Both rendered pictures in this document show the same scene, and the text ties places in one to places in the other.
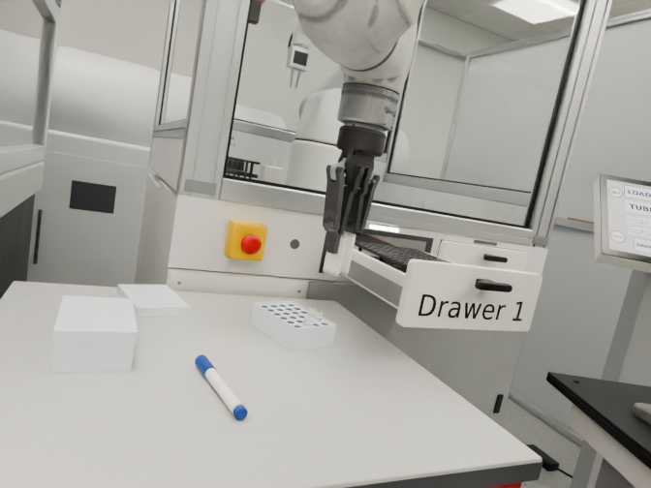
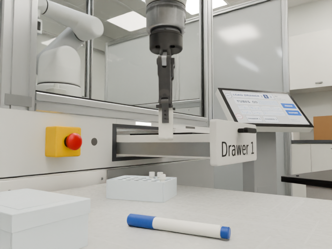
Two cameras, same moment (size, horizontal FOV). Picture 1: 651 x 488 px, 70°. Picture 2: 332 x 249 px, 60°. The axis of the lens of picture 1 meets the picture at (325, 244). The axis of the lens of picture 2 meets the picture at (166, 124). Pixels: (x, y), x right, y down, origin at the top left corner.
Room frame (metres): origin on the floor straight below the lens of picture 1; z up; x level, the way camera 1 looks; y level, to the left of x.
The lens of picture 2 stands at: (0.21, 0.29, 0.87)
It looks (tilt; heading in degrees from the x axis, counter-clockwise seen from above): 4 degrees up; 331
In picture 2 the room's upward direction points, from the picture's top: straight up
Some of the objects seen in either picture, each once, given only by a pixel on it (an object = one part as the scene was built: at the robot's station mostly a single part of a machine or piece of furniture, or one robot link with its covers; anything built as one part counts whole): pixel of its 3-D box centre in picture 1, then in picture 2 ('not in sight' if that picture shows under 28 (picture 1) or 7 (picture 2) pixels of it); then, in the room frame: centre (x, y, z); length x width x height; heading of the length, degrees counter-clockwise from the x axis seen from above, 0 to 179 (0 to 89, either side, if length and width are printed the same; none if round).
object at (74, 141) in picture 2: (250, 244); (72, 141); (0.90, 0.14, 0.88); 0.04 x 0.03 x 0.04; 115
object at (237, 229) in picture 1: (246, 240); (64, 141); (0.93, 0.16, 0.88); 0.07 x 0.05 x 0.07; 115
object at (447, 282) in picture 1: (473, 297); (236, 142); (0.80, -0.27, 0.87); 0.29 x 0.02 x 0.11; 115
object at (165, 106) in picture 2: (331, 237); (165, 110); (0.73, -0.01, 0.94); 0.03 x 0.01 x 0.05; 147
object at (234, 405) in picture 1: (219, 384); (175, 225); (0.52, 0.09, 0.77); 0.14 x 0.02 x 0.02; 35
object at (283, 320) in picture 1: (292, 323); (142, 187); (0.76, 0.03, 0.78); 0.12 x 0.08 x 0.04; 42
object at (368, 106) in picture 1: (366, 110); (166, 22); (0.76, -0.03, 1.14); 0.09 x 0.09 x 0.06
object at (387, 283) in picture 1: (406, 271); (173, 145); (0.99, -0.18, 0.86); 0.40 x 0.26 x 0.06; 25
